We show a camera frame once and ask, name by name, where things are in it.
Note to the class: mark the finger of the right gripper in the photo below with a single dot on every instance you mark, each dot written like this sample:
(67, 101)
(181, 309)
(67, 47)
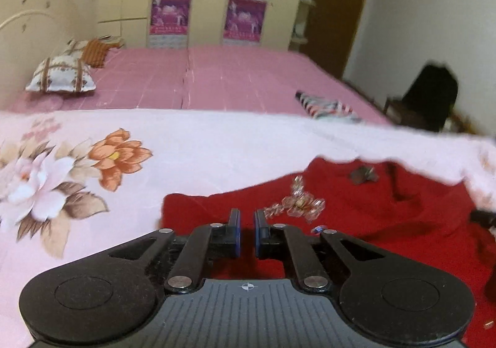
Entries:
(482, 224)

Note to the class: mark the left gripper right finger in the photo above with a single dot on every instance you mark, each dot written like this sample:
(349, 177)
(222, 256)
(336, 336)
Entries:
(290, 246)

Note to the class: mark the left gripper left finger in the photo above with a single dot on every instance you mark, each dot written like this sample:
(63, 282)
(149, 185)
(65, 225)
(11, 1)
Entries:
(191, 257)

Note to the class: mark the red sequinned sweater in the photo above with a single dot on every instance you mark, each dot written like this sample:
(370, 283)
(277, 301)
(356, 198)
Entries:
(403, 212)

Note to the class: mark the black chair with garment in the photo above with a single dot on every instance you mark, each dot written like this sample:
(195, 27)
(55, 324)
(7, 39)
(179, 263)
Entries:
(429, 101)

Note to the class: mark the floral white bed sheet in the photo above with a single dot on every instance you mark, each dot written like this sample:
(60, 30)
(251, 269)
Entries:
(208, 152)

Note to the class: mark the striped folded cloth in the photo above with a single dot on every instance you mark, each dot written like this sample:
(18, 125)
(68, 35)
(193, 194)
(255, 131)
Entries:
(322, 109)

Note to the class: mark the pink mattress cover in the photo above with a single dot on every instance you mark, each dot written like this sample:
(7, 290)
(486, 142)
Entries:
(217, 78)

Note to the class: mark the orange striped pillow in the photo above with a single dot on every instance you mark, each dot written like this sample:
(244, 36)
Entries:
(92, 53)

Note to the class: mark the lower right purple poster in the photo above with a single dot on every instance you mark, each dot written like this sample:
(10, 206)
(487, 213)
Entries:
(244, 22)

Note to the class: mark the lower left purple poster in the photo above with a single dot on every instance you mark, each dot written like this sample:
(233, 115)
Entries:
(169, 21)

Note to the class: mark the cream curved headboard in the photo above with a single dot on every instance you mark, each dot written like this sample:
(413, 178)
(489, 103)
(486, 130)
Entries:
(31, 31)

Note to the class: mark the brown wooden door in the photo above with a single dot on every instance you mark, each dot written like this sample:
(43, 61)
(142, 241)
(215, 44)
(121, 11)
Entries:
(330, 32)

